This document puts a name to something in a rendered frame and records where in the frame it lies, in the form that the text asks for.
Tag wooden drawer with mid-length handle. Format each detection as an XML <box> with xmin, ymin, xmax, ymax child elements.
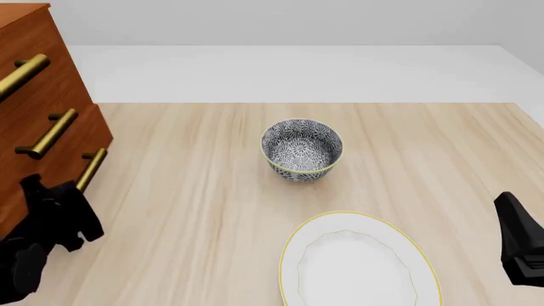
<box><xmin>0</xmin><ymin>59</ymin><xmax>98</xmax><ymax>190</ymax></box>

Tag wooden cabinet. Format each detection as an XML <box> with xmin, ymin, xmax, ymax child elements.
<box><xmin>0</xmin><ymin>3</ymin><xmax>115</xmax><ymax>240</ymax></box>

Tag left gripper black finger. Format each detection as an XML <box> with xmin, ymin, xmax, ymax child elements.
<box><xmin>62</xmin><ymin>180</ymin><xmax>105</xmax><ymax>242</ymax></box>
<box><xmin>18</xmin><ymin>173</ymin><xmax>85</xmax><ymax>253</ymax></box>

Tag wooden drawer with longest handle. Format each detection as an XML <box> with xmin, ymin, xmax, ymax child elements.
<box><xmin>0</xmin><ymin>8</ymin><xmax>77</xmax><ymax>126</ymax></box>

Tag longest brass handle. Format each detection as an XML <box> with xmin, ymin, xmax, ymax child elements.
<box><xmin>0</xmin><ymin>54</ymin><xmax>52</xmax><ymax>104</ymax></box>

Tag mid-length brass handle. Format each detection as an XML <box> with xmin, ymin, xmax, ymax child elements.
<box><xmin>14</xmin><ymin>107</ymin><xmax>80</xmax><ymax>161</ymax></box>

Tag wooden drawer with shortest handle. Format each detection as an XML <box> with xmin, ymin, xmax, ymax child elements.
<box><xmin>0</xmin><ymin>102</ymin><xmax>115</xmax><ymax>239</ymax></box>

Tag white plate with yellow rim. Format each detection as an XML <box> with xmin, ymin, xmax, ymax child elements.
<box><xmin>278</xmin><ymin>209</ymin><xmax>445</xmax><ymax>306</ymax></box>

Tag shortest brass handle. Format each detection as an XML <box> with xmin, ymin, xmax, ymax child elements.
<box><xmin>74</xmin><ymin>147</ymin><xmax>109</xmax><ymax>194</ymax></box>

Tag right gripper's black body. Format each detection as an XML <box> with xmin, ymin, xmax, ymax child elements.
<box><xmin>500</xmin><ymin>252</ymin><xmax>544</xmax><ymax>288</ymax></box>

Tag black-and-white patterned bowl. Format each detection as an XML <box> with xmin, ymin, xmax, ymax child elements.
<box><xmin>260</xmin><ymin>117</ymin><xmax>344</xmax><ymax>184</ymax></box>

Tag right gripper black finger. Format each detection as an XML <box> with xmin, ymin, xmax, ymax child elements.
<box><xmin>493</xmin><ymin>190</ymin><xmax>544</xmax><ymax>258</ymax></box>

